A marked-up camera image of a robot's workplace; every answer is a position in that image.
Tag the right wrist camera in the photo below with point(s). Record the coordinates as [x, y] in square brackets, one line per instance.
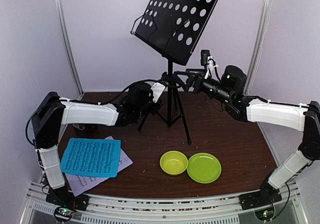
[209, 64]

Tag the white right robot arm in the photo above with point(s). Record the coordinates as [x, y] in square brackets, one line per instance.
[301, 117]

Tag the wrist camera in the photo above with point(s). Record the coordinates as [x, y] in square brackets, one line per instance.
[157, 90]
[209, 64]

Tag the lime green bowl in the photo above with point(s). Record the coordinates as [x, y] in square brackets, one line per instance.
[173, 162]

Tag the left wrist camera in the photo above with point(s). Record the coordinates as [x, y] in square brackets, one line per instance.
[157, 90]

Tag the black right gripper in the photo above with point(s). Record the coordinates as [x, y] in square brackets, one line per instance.
[198, 78]

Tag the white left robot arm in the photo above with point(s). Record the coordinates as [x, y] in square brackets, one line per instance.
[55, 111]

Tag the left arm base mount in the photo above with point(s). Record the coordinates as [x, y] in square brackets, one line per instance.
[64, 212]

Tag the lime green plate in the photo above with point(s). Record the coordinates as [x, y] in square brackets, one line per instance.
[204, 168]

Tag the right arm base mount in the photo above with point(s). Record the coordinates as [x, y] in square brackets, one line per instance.
[262, 204]

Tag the right aluminium frame post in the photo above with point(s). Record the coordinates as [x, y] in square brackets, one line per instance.
[265, 12]

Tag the brown wooden metronome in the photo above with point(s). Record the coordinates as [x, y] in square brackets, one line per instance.
[84, 130]

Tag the aluminium front rail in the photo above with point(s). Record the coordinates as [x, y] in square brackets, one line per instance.
[202, 210]

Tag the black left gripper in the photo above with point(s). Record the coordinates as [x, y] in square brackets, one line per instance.
[157, 109]

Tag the left aluminium frame post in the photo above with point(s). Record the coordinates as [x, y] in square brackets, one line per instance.
[67, 46]

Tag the blue sheet music page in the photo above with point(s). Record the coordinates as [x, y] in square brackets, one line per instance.
[97, 158]

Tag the black perforated music stand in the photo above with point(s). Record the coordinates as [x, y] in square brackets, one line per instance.
[173, 28]

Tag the aluminium frame post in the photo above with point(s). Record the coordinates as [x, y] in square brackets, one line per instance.
[67, 46]
[265, 12]

